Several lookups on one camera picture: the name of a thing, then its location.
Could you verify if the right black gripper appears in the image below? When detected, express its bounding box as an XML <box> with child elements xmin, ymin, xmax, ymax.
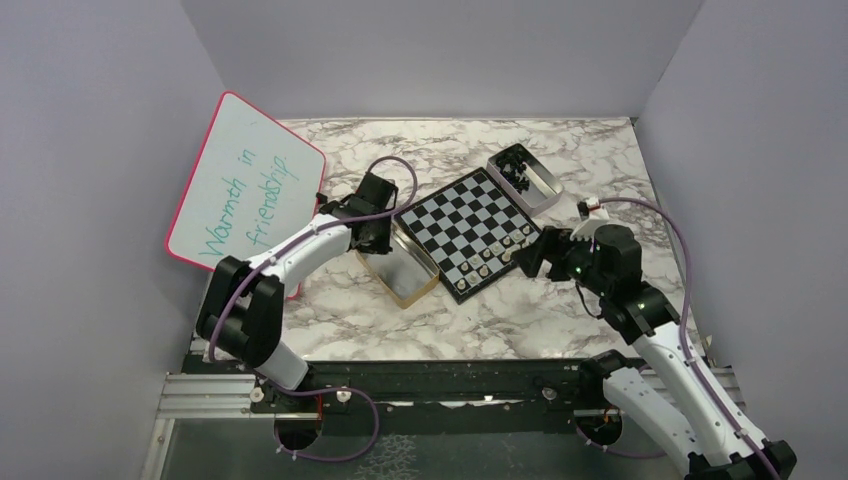
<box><xmin>512</xmin><ymin>224</ymin><xmax>612</xmax><ymax>296</ymax></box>

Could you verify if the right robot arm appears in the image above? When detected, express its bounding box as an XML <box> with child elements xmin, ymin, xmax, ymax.
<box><xmin>513</xmin><ymin>225</ymin><xmax>797</xmax><ymax>479</ymax></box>

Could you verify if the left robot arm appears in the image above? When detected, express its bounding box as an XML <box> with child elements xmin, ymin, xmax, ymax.
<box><xmin>195</xmin><ymin>173</ymin><xmax>398</xmax><ymax>411</ymax></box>

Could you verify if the black white chess board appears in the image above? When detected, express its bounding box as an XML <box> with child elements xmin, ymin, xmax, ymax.
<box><xmin>395</xmin><ymin>168</ymin><xmax>541</xmax><ymax>304</ymax></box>

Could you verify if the pile of black pieces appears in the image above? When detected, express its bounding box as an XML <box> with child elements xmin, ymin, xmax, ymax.
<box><xmin>494</xmin><ymin>145</ymin><xmax>531</xmax><ymax>193</ymax></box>

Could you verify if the white board pink rim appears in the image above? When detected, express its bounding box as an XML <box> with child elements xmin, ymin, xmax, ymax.
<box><xmin>165</xmin><ymin>91</ymin><xmax>327</xmax><ymax>270</ymax></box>

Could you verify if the gold tin tray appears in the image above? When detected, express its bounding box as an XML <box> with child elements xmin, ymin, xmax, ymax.
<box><xmin>356</xmin><ymin>223</ymin><xmax>440</xmax><ymax>309</ymax></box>

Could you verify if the silver white tin tray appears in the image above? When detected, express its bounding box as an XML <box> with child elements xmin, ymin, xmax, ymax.
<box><xmin>485</xmin><ymin>143</ymin><xmax>563</xmax><ymax>217</ymax></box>

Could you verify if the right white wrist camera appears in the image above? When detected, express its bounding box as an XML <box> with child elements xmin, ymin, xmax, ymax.
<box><xmin>570</xmin><ymin>197</ymin><xmax>610</xmax><ymax>241</ymax></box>

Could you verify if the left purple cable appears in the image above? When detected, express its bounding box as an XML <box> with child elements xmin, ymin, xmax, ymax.
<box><xmin>206</xmin><ymin>156</ymin><xmax>420</xmax><ymax>464</ymax></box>

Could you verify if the black metal base rail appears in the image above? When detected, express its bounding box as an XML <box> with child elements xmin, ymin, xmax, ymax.
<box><xmin>155</xmin><ymin>357</ymin><xmax>747</xmax><ymax>439</ymax></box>

